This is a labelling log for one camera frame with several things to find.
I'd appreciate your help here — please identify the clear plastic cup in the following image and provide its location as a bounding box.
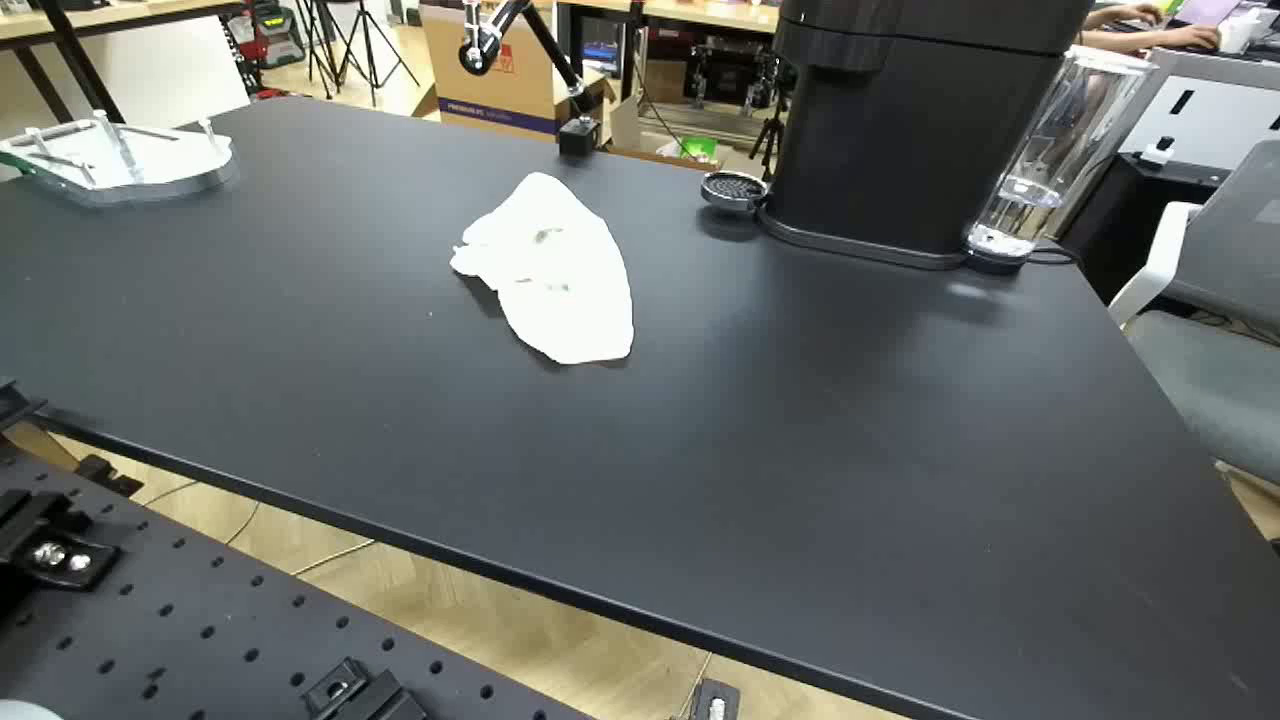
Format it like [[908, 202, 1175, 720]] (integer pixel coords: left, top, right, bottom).
[[965, 46, 1169, 279]]

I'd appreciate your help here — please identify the brown cardboard box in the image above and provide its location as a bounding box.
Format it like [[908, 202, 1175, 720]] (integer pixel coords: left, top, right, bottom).
[[419, 0, 623, 139]]

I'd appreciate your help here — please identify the person's forearm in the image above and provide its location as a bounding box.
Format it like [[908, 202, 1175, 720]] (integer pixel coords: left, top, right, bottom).
[[1079, 0, 1232, 61]]

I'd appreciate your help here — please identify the wooden background table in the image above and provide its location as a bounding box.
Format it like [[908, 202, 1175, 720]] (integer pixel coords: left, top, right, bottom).
[[556, 0, 785, 41]]

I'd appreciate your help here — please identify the grey office chair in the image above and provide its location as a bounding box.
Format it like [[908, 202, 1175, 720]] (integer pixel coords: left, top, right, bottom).
[[1103, 138, 1280, 494]]

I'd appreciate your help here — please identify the black camera tripod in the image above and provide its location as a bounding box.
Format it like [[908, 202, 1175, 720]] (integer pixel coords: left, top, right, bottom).
[[311, 0, 425, 95]]

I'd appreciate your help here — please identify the black perforated mounting board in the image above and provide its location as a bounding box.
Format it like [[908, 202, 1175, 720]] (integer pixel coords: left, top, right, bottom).
[[0, 444, 594, 720]]

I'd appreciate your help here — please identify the wooden desk with black legs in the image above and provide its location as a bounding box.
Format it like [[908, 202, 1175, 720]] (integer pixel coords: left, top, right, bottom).
[[0, 0, 258, 128]]

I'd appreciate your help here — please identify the black mounting bracket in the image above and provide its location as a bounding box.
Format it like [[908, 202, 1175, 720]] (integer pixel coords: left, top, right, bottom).
[[295, 657, 437, 720]]

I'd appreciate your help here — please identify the white panel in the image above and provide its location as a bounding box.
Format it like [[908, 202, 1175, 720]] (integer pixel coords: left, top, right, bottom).
[[58, 13, 251, 132]]

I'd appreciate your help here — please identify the black bracket with silver screws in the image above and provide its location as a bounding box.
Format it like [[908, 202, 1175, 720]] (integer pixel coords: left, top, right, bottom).
[[0, 486, 130, 591]]

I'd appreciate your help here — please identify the white cloth with green floral print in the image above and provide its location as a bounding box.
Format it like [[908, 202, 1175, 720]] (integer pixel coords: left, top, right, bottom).
[[448, 168, 642, 371]]

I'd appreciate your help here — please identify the small black bracket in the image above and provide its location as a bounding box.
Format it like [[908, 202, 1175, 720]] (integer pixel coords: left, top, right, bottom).
[[686, 676, 743, 720]]

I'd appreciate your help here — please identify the clear glass dish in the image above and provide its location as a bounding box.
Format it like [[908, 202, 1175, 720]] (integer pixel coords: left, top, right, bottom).
[[0, 110, 237, 210]]

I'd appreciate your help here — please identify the white desk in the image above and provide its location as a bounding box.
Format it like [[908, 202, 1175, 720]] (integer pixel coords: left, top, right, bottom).
[[1116, 47, 1280, 178]]

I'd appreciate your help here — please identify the large black robot base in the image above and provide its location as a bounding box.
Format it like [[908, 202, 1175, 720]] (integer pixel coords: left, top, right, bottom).
[[768, 0, 1095, 266]]

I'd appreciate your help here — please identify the small round black lid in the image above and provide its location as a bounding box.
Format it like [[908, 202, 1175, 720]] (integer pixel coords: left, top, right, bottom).
[[695, 168, 776, 220]]

